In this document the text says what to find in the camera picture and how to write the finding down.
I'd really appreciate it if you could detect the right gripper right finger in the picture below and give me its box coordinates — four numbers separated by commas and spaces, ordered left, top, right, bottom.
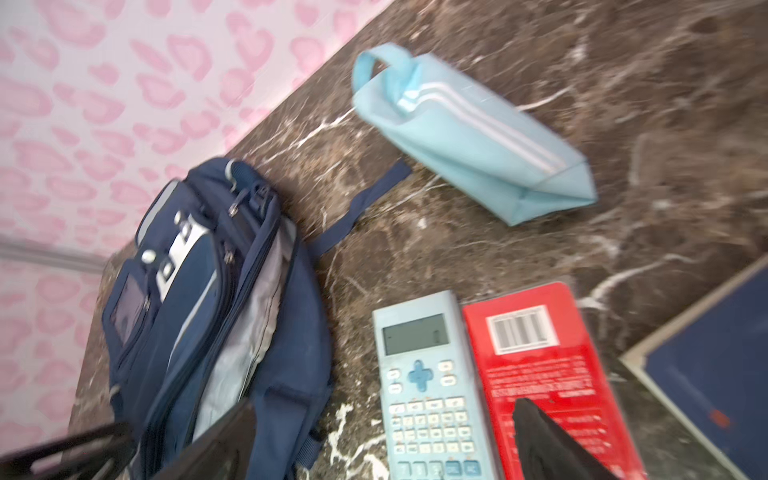
513, 398, 617, 480

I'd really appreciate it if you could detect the navy blue student backpack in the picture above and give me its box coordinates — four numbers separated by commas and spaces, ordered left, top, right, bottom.
102, 157, 411, 479

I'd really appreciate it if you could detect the aluminium frame post left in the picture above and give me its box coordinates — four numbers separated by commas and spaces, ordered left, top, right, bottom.
1, 237, 109, 274

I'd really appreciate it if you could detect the blue book right side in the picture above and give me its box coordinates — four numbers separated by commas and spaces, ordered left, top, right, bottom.
621, 257, 767, 479

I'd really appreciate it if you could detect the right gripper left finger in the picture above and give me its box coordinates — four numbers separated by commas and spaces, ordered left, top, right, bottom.
1, 400, 257, 479

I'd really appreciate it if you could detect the light blue calculator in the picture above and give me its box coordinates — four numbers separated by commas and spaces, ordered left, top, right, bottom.
373, 290, 504, 479

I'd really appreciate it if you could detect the red calculator package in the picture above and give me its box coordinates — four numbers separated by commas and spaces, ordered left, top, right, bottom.
463, 282, 647, 479

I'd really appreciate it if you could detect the light blue pencil pouch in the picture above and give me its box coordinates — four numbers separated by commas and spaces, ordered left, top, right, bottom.
351, 43, 598, 226

